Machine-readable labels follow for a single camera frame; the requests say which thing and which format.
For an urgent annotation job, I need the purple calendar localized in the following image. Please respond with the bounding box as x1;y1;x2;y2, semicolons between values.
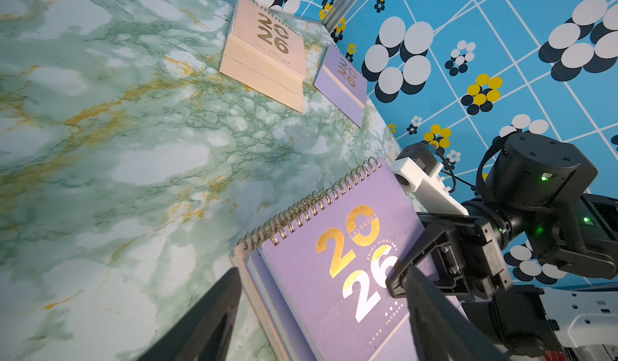
230;241;315;360
243;158;423;360
314;44;368;127

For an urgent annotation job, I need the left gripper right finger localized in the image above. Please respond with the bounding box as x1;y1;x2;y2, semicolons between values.
404;267;508;360

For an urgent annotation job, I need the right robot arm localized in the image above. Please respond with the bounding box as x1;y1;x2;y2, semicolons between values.
386;132;617;360

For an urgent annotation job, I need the pink calendar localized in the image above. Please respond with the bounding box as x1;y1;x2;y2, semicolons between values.
230;239;293;360
220;0;307;113

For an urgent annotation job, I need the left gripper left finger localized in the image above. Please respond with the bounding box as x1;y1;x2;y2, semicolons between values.
139;267;241;360

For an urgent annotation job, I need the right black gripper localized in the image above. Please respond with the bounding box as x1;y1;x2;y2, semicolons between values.
386;216;563;356

